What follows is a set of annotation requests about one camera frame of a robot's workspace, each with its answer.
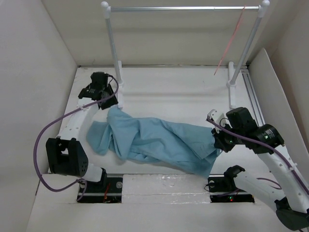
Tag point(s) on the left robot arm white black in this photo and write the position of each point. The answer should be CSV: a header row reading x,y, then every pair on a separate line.
x,y
65,153

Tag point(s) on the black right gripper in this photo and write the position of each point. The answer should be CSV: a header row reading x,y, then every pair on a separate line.
x,y
219,142

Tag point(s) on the aluminium rail right side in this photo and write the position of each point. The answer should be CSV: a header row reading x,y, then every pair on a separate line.
x,y
258,115

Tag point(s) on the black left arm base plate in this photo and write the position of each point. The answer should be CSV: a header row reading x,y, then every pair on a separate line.
x,y
110,192

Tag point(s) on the white clothes rack with rail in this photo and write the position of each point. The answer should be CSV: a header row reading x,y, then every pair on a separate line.
x,y
233,72

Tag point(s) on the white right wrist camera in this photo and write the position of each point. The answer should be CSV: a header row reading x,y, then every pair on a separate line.
x,y
217,117

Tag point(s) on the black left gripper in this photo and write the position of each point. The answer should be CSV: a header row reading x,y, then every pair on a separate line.
x,y
111,103

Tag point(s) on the light blue trousers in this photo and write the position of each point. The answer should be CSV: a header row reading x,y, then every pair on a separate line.
x,y
187,147

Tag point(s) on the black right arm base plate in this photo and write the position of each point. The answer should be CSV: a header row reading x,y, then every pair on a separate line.
x,y
221,190

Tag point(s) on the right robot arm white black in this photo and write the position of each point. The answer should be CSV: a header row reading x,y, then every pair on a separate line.
x,y
290,201

